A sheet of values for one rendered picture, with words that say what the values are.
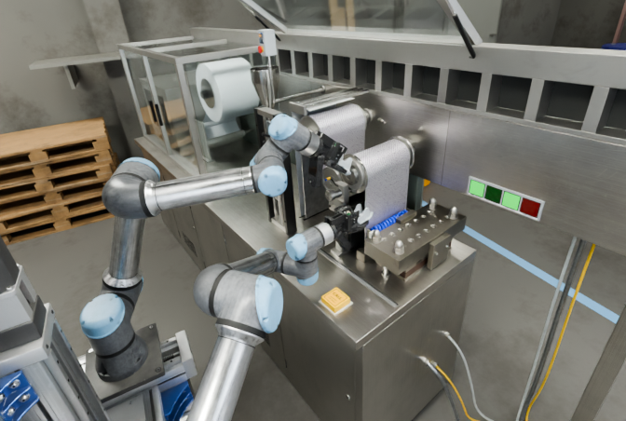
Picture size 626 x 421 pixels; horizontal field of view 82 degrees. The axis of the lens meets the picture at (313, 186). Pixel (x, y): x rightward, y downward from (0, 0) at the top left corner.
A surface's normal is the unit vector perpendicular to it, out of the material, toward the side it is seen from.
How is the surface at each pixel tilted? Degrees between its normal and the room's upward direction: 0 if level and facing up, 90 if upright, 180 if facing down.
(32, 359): 90
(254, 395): 0
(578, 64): 90
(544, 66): 90
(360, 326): 0
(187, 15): 90
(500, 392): 0
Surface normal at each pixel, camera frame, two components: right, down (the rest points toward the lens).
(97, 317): -0.04, -0.82
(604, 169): -0.79, 0.32
